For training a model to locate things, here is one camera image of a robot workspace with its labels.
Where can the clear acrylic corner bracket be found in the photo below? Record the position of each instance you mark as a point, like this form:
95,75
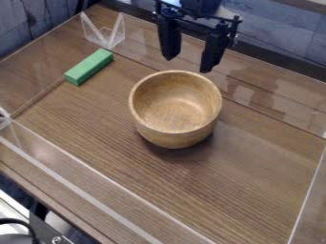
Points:
104,37

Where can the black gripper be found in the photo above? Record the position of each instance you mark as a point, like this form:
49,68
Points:
199,13

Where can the wooden bowl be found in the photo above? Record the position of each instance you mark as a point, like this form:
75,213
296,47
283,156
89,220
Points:
175,105

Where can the clear acrylic enclosure wall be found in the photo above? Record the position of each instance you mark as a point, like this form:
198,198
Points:
230,191

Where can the black metal bracket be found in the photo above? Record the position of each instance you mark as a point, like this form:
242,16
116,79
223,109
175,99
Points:
55,231

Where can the green rectangular block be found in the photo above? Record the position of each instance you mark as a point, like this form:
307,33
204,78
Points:
88,67

